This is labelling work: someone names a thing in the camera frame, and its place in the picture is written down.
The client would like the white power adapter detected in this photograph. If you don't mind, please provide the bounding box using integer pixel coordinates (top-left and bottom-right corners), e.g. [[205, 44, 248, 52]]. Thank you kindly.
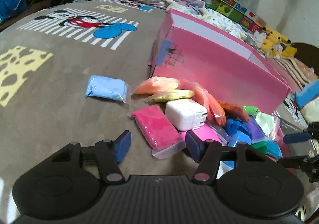
[[164, 99, 208, 132]]

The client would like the black pink box lid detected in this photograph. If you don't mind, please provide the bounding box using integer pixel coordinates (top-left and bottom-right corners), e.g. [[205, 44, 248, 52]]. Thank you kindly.
[[270, 94, 315, 177]]

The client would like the cyan blue clay bag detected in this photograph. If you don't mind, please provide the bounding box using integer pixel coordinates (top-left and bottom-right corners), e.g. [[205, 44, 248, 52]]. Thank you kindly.
[[266, 140, 283, 159]]

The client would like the dark wooden headboard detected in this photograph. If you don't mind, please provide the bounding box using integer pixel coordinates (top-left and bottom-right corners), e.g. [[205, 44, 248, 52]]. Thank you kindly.
[[291, 43, 319, 75]]

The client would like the peach orange clay bag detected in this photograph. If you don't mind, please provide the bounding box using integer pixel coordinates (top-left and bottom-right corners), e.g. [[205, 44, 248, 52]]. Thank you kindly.
[[133, 77, 179, 94]]

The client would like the dark green clay bag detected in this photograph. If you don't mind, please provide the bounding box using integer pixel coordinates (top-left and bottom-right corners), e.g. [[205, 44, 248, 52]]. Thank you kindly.
[[251, 141, 268, 154]]

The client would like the pink beige folded blanket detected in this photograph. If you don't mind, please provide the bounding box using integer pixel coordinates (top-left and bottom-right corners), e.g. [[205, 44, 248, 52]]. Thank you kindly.
[[266, 57, 318, 92]]

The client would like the bright green clay bag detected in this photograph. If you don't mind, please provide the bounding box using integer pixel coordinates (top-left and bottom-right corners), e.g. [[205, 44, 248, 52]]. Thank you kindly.
[[243, 106, 259, 117]]

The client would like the mint green clay bag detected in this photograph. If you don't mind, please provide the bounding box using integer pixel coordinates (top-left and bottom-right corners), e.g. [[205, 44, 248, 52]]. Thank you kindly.
[[255, 112, 280, 140]]

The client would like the light blue clay bag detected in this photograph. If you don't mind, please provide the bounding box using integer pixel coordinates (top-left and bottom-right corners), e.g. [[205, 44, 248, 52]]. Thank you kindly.
[[85, 76, 131, 104]]

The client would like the dark pink clay bag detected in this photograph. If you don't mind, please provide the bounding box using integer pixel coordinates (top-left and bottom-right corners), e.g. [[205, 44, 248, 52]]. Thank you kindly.
[[131, 105, 185, 159]]

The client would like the white leaf print blanket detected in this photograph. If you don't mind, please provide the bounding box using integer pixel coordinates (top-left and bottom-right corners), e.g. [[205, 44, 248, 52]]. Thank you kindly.
[[166, 0, 247, 40]]

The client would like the medium blue clay bag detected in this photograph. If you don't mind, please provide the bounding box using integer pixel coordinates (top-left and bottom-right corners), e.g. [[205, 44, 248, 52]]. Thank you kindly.
[[223, 131, 252, 170]]

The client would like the Mickey Mouse brown blanket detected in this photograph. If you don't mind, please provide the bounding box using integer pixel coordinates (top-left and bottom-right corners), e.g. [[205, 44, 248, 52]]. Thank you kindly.
[[0, 0, 319, 224]]

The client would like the pink cardboard box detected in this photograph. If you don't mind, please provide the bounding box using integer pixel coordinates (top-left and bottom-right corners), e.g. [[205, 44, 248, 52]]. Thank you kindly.
[[150, 10, 291, 114]]

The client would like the yellow clay bag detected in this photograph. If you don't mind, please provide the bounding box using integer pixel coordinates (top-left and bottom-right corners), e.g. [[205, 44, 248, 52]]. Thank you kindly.
[[145, 90, 195, 103]]

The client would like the colourful alphabet foam mat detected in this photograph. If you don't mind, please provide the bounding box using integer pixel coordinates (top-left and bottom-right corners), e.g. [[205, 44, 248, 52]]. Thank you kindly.
[[202, 0, 266, 33]]

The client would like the royal blue clay bag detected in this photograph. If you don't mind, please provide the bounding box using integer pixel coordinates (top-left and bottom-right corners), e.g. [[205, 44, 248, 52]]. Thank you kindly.
[[224, 118, 250, 136]]

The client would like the brown red clay bag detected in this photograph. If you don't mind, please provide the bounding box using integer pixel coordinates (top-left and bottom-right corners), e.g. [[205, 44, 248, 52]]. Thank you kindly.
[[220, 102, 250, 122]]

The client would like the magenta clay bag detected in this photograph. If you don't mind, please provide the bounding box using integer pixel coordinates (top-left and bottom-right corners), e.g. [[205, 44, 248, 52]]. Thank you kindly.
[[191, 124, 227, 146]]

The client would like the blue cream pillow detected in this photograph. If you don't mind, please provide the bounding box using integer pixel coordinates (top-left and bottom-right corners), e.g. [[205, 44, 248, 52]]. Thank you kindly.
[[295, 81, 319, 123]]

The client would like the purple clay bag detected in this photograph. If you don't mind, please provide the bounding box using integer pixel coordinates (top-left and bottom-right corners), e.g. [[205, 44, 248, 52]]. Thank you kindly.
[[245, 116, 265, 143]]

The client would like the yellow Pikachu plush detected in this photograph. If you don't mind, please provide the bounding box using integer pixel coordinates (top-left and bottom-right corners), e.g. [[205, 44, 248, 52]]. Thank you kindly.
[[261, 27, 297, 58]]

